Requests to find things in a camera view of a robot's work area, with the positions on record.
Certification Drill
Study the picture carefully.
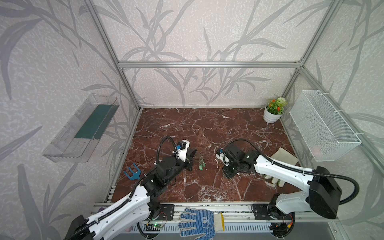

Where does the metal keyring with green tags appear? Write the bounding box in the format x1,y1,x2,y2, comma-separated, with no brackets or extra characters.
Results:
199,157,206,171

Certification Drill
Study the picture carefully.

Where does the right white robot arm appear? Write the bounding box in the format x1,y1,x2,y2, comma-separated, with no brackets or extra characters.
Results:
216,141,360,220

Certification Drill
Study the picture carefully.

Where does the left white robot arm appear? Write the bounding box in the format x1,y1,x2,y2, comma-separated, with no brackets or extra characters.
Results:
65,136,197,240

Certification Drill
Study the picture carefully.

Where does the blue plastic fork tool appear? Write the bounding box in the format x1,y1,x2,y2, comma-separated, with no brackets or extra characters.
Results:
123,163,141,181

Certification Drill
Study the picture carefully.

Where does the beige sponge pad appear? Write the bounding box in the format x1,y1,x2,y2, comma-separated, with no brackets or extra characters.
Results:
263,146,300,188

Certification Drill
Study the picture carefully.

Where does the potted plant white pot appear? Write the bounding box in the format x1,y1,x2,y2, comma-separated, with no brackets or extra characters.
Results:
264,97,288,124

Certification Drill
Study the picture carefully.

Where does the blue white work glove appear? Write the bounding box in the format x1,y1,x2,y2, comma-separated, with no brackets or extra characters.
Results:
178,208,225,240

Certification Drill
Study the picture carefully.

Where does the green circuit board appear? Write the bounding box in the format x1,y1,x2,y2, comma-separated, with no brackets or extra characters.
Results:
144,222,166,232

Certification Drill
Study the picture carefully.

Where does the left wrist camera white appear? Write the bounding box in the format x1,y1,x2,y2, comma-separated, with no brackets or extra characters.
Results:
173,140,190,163

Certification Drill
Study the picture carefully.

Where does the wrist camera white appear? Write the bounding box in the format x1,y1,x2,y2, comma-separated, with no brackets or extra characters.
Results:
173,140,190,163
216,149,230,166

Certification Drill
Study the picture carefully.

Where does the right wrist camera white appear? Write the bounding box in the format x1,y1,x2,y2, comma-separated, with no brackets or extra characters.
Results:
216,149,230,166

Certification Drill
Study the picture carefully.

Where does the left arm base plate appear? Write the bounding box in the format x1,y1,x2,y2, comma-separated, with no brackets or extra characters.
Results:
149,204,175,221

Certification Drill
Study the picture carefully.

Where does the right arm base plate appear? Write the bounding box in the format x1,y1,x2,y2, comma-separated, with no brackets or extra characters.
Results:
251,204,292,221

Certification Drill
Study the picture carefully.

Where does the white wire mesh basket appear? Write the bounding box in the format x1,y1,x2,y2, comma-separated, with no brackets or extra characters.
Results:
290,90,362,162

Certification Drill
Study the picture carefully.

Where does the clear plastic wall shelf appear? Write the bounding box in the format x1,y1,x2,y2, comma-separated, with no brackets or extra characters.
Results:
42,94,120,163

